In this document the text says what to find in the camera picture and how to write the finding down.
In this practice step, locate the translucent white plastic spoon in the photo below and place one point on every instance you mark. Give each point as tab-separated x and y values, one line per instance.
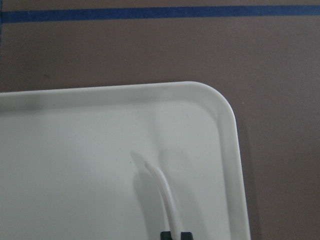
167	198

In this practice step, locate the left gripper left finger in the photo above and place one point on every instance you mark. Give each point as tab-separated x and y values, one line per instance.
166	235

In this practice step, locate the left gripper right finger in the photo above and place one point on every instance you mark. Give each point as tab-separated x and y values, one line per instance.
186	236

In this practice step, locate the cream bear serving tray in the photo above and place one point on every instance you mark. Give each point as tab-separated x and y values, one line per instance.
72	163

